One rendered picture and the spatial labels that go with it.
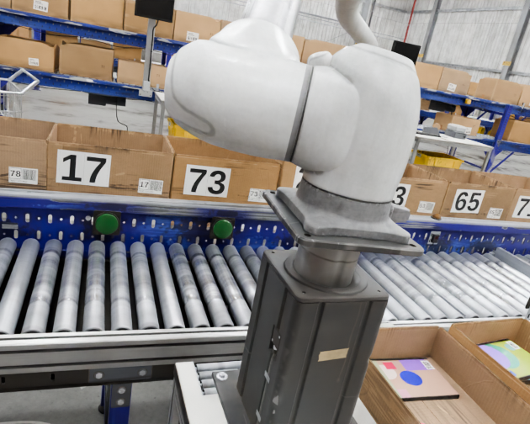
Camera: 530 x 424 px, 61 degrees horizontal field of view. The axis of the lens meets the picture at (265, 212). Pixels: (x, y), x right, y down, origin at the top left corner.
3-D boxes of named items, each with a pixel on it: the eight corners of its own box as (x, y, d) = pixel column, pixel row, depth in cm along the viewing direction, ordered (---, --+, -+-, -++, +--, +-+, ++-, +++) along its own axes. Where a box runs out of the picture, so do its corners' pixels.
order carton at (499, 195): (438, 218, 200) (450, 182, 194) (400, 196, 226) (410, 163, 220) (504, 222, 214) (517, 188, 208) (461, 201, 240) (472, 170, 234)
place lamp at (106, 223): (94, 234, 146) (96, 214, 144) (94, 232, 147) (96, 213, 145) (117, 235, 149) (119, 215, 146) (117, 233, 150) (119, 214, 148)
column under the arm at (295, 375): (376, 458, 85) (428, 307, 74) (246, 481, 75) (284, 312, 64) (317, 366, 107) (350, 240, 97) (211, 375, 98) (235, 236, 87)
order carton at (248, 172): (169, 200, 158) (174, 153, 153) (160, 176, 184) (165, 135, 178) (273, 207, 172) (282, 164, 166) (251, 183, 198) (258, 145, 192)
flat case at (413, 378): (458, 400, 104) (460, 394, 104) (387, 405, 98) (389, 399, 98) (424, 361, 116) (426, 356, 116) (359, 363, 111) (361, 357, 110)
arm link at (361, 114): (405, 212, 67) (456, 60, 60) (286, 184, 67) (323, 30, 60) (385, 184, 83) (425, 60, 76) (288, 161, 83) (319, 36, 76)
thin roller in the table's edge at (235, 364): (197, 368, 99) (310, 358, 109) (195, 362, 101) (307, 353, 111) (196, 375, 100) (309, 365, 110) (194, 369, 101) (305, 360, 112)
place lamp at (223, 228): (212, 238, 160) (214, 220, 158) (211, 237, 161) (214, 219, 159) (231, 239, 163) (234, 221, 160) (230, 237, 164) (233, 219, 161)
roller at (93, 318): (81, 349, 105) (82, 331, 104) (88, 251, 151) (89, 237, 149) (103, 348, 107) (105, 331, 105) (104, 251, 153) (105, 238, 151)
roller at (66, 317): (50, 351, 103) (50, 332, 101) (67, 250, 148) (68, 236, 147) (74, 350, 105) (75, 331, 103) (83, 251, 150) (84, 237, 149)
